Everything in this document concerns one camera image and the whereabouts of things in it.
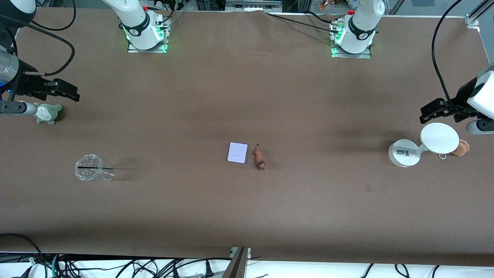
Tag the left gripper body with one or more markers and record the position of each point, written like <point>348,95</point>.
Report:
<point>460,102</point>

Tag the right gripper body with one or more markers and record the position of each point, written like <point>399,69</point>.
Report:
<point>26,83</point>

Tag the brown lion figurine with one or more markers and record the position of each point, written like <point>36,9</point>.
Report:
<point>259,157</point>

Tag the white smartphone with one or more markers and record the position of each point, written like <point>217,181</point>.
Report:
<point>237,152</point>

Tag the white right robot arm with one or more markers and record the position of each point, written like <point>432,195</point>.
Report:
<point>139,23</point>

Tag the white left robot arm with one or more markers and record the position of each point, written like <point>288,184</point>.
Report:
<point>361,27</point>

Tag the grey totoro plush toy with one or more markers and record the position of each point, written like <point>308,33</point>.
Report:
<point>47,112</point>

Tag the clear plastic cup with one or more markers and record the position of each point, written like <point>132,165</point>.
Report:
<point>88,168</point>

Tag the thin black straw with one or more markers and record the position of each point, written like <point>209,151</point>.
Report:
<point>96,167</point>

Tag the small orange toy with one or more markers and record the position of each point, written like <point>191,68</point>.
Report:
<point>323,4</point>

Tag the brown table cover sheet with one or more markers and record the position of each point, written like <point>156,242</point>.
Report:
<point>247,96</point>

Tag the black power plug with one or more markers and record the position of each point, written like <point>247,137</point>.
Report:
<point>208,270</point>

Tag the brown table support beam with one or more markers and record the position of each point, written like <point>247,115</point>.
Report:
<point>236,266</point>

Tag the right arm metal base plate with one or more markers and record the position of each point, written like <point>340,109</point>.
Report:
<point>133,49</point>

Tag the aluminium frame profile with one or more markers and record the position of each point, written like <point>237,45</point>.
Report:
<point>476,15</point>

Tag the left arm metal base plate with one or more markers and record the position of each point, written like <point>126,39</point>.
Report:
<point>366,55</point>

